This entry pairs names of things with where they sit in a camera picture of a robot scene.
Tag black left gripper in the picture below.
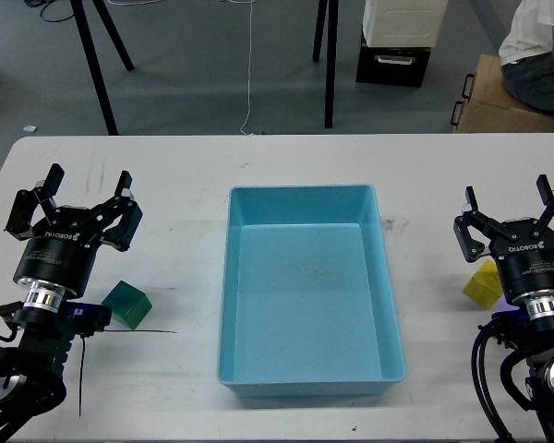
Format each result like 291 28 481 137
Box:
5 163 143 298

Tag seated person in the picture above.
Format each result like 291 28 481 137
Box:
499 0 554 114

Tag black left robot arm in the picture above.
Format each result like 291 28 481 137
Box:
0 163 142 442

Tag cardboard box with handles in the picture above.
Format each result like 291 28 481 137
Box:
451 54 554 133

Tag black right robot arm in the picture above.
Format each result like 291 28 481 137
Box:
453 174 554 442

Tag light blue plastic box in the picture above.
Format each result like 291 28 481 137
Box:
217 185 406 397

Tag yellow wooden block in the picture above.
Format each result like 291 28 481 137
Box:
463 260 503 309

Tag black tripod legs right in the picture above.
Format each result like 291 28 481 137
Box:
311 0 339 129

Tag cream white appliance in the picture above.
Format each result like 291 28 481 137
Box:
362 0 449 48

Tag black tripod legs left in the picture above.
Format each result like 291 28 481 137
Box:
69 0 136 137

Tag green wooden block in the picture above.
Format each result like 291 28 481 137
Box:
102 281 152 330

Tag black tripod legs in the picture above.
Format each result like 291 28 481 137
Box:
69 0 136 137
311 0 339 129

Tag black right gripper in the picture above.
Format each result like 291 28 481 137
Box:
453 174 554 304

